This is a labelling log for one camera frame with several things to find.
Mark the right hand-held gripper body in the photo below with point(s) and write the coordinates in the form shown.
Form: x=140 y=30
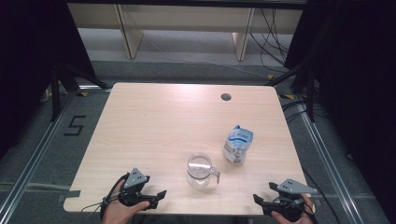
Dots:
x=292 y=186

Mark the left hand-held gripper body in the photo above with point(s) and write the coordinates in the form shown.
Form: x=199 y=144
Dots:
x=135 y=180

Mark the clear glass pitcher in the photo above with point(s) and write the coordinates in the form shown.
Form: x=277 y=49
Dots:
x=197 y=182

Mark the white and blue bag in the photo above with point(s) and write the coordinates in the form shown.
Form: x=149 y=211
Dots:
x=237 y=146

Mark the person's right hand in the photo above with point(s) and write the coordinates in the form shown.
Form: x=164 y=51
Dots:
x=308 y=211

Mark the person's left hand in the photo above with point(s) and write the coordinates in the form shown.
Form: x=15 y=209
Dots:
x=116 y=213

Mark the grey tape piece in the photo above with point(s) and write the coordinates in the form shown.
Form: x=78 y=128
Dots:
x=70 y=195

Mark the black stand legs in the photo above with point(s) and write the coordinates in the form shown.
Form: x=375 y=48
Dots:
x=309 y=93
x=56 y=93

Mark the black curtain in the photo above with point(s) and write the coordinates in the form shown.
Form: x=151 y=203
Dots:
x=358 y=77
x=31 y=62

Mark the light wooden shelf unit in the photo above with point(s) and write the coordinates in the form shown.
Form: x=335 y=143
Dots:
x=186 y=15

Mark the aluminium floor rail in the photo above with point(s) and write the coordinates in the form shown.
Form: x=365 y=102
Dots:
x=327 y=161
x=34 y=158

